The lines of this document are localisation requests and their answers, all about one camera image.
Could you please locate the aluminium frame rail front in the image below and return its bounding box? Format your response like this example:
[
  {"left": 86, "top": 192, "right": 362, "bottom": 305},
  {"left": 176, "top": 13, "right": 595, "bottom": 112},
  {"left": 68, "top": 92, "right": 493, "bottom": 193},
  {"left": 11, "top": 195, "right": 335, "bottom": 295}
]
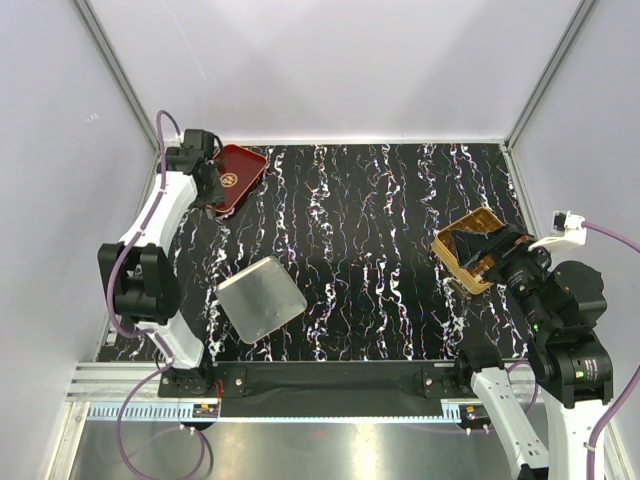
[{"left": 87, "top": 400, "right": 462, "bottom": 424}]

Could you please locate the right aluminium corner post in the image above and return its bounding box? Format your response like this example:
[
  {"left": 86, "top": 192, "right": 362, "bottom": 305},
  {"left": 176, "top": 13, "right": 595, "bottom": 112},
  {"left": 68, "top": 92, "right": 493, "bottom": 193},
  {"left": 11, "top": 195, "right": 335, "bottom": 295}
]
[{"left": 504, "top": 0, "right": 599, "bottom": 149}]

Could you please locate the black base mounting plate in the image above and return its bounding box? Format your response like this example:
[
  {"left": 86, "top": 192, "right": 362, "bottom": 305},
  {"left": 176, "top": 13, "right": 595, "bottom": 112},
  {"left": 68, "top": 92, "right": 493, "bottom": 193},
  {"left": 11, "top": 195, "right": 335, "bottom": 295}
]
[{"left": 158, "top": 360, "right": 477, "bottom": 410}]

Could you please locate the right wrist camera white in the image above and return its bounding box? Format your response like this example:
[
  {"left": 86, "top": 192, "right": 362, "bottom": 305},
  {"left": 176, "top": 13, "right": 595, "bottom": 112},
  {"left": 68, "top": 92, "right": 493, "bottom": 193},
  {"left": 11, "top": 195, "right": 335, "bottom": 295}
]
[{"left": 528, "top": 210, "right": 587, "bottom": 254}]

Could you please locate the left aluminium corner post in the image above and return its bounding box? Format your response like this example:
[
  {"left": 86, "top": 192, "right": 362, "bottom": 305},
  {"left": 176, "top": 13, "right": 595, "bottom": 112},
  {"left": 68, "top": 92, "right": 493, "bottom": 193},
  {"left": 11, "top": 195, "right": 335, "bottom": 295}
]
[{"left": 70, "top": 0, "right": 159, "bottom": 152}]

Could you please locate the silver square tin lid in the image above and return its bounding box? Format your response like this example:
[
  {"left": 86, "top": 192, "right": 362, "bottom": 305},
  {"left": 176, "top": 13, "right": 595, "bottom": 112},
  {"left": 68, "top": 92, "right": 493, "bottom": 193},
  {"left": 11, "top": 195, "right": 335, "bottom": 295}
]
[{"left": 216, "top": 256, "right": 307, "bottom": 344}]

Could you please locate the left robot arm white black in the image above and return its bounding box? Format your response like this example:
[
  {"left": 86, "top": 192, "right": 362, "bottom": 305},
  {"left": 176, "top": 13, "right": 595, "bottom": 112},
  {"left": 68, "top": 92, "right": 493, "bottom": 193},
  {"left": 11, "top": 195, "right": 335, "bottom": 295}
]
[{"left": 97, "top": 129, "right": 224, "bottom": 396}]

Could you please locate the aluminium corner post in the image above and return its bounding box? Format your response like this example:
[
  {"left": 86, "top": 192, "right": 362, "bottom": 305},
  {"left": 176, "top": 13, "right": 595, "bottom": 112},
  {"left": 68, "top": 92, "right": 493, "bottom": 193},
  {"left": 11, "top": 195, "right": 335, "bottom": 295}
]
[
  {"left": 70, "top": 0, "right": 159, "bottom": 152},
  {"left": 504, "top": 0, "right": 599, "bottom": 149}
]

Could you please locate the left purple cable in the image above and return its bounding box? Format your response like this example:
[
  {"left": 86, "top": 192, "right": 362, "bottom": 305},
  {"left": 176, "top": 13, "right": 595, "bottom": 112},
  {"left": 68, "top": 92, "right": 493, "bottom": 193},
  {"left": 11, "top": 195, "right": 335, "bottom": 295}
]
[{"left": 104, "top": 109, "right": 214, "bottom": 479}]

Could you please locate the red lacquer tray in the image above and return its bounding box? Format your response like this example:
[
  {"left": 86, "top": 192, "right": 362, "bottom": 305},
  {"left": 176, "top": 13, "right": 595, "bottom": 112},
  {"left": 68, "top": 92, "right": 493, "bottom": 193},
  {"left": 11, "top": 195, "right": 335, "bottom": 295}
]
[{"left": 215, "top": 144, "right": 268, "bottom": 215}]

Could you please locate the gold chocolate box tray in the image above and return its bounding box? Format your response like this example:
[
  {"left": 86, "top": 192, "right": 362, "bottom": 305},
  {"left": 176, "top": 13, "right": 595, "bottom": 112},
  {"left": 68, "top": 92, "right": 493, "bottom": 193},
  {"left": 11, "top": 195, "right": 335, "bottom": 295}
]
[{"left": 432, "top": 207, "right": 504, "bottom": 297}]

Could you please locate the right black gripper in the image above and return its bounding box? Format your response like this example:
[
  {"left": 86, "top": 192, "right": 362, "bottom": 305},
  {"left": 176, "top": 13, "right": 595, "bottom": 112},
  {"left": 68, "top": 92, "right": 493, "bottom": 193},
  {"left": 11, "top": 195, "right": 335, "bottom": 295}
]
[{"left": 449, "top": 220, "right": 557, "bottom": 332}]

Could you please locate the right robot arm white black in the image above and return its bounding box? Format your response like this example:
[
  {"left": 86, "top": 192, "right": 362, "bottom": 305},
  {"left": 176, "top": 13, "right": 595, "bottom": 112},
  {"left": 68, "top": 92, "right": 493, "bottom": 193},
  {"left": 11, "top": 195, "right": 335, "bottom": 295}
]
[{"left": 451, "top": 215, "right": 613, "bottom": 479}]

